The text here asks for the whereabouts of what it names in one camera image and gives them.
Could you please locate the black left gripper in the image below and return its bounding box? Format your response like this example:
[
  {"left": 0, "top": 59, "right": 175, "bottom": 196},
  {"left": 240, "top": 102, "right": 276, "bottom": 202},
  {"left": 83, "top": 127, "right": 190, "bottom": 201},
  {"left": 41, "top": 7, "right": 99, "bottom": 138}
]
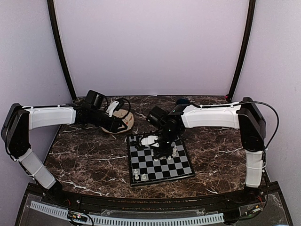
[{"left": 90, "top": 109, "right": 127, "bottom": 133}]

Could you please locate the white chess queen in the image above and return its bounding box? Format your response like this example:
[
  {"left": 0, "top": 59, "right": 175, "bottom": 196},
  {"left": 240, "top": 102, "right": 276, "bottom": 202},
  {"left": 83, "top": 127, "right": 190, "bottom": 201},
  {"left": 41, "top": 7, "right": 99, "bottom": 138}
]
[{"left": 172, "top": 146, "right": 177, "bottom": 157}]

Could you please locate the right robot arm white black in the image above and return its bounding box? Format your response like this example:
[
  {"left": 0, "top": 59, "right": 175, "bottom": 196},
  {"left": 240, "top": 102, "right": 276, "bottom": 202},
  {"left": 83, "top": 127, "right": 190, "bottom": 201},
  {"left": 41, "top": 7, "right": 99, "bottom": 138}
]
[{"left": 147, "top": 97, "right": 266, "bottom": 204}]

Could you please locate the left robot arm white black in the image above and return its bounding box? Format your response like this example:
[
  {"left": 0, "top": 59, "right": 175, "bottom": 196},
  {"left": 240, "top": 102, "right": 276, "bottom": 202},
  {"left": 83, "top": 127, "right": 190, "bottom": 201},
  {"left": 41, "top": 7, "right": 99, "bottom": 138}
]
[{"left": 1, "top": 101, "right": 130, "bottom": 205}]

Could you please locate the small green circuit board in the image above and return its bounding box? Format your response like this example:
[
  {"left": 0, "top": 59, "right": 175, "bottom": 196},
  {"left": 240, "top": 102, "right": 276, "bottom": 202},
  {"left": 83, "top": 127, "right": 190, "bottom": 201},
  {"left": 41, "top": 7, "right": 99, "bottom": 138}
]
[{"left": 67, "top": 211, "right": 88, "bottom": 222}]

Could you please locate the cream plate with bird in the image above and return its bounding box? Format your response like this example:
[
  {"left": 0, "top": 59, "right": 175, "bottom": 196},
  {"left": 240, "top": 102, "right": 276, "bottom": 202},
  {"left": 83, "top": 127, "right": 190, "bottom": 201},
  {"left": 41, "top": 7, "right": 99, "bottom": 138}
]
[{"left": 101, "top": 109, "right": 134, "bottom": 134}]

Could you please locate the black and white chessboard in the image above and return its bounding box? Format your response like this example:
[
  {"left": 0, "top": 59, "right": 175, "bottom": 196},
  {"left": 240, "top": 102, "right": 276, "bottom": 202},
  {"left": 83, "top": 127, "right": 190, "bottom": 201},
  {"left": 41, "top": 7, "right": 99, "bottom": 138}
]
[{"left": 127, "top": 134, "right": 195, "bottom": 187}]

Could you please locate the blue enamel mug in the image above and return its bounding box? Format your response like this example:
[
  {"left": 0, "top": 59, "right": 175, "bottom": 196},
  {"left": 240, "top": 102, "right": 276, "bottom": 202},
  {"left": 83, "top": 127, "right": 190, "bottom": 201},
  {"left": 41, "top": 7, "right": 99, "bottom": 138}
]
[{"left": 176, "top": 98, "right": 190, "bottom": 105}]

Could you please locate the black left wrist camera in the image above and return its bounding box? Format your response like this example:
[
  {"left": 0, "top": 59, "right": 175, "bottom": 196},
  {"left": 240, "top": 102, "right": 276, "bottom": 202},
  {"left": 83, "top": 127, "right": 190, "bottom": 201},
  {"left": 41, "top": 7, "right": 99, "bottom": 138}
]
[{"left": 84, "top": 90, "right": 105, "bottom": 110}]

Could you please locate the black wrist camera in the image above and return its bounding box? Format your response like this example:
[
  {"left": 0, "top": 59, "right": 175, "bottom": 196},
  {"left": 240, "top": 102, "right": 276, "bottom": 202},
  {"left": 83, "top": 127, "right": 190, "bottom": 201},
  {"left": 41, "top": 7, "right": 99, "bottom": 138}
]
[
  {"left": 84, "top": 90, "right": 105, "bottom": 110},
  {"left": 146, "top": 106, "right": 167, "bottom": 129}
]

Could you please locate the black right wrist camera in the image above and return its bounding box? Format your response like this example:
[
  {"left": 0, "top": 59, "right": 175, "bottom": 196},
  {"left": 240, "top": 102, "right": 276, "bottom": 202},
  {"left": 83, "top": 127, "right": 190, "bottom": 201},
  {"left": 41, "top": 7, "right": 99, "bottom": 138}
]
[{"left": 146, "top": 106, "right": 167, "bottom": 129}]

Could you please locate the white slotted cable duct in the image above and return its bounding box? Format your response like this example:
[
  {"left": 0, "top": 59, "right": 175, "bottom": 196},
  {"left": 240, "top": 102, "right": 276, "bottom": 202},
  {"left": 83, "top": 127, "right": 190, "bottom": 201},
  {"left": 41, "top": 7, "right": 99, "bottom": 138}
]
[{"left": 29, "top": 201, "right": 225, "bottom": 226}]

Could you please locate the black front rail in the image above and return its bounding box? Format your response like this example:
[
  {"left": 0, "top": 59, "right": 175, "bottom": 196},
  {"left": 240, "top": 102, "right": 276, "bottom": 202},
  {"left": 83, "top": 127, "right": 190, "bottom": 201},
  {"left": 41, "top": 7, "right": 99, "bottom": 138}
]
[{"left": 63, "top": 191, "right": 246, "bottom": 211}]

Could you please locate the black left frame post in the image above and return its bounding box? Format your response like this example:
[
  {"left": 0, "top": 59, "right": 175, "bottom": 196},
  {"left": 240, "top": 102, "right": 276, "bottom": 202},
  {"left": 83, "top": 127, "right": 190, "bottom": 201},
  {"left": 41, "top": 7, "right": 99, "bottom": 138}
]
[{"left": 47, "top": 0, "right": 77, "bottom": 101}]

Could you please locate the black frame post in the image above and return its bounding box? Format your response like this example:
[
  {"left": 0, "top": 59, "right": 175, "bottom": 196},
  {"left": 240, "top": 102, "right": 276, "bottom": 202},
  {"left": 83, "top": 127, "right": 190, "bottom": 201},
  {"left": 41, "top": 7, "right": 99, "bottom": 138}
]
[
  {"left": 47, "top": 0, "right": 77, "bottom": 101},
  {"left": 225, "top": 0, "right": 256, "bottom": 103}
]

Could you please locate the black right frame post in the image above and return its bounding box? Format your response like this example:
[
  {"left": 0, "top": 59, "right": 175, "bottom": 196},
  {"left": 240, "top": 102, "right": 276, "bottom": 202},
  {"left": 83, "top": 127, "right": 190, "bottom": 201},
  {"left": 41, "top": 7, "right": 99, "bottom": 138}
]
[{"left": 225, "top": 0, "right": 256, "bottom": 103}]

